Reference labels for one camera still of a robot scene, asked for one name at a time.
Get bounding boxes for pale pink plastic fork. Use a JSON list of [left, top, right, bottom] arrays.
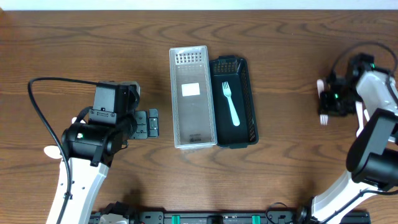
[[316, 78, 330, 126]]

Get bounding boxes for white plastic fork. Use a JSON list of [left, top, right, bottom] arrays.
[[355, 101, 364, 137]]

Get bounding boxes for mint green plastic fork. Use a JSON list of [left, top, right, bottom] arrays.
[[222, 82, 240, 126]]

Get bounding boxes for white plastic spoon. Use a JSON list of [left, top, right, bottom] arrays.
[[363, 109, 370, 122], [72, 117, 86, 124]]

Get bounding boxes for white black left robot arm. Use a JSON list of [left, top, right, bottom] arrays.
[[47, 82, 159, 223]]

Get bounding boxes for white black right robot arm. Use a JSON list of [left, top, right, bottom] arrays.
[[297, 54, 397, 223]]

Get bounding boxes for white plastic spoon under arm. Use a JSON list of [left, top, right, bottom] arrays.
[[44, 146, 62, 159]]

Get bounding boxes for clear plastic mesh basket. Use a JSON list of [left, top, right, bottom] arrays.
[[169, 45, 217, 150]]

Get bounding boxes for white label in clear basket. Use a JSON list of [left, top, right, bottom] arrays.
[[181, 83, 200, 96]]

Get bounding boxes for black plastic mesh basket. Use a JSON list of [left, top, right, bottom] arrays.
[[210, 55, 259, 149]]

